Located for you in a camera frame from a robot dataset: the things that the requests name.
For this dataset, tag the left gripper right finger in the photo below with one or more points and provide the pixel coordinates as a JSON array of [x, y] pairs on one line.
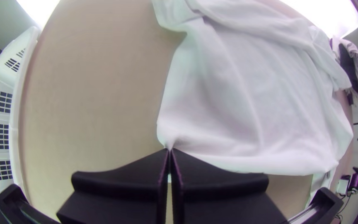
[[216, 189]]

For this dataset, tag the white t-shirt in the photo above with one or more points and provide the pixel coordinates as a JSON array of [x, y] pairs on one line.
[[247, 93]]

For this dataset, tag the heap of clothes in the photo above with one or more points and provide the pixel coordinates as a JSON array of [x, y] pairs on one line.
[[354, 71]]

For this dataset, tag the white laundry basket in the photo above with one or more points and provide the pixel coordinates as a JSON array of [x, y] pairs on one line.
[[2, 118]]

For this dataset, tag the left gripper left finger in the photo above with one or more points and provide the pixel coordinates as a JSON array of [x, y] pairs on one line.
[[123, 186]]

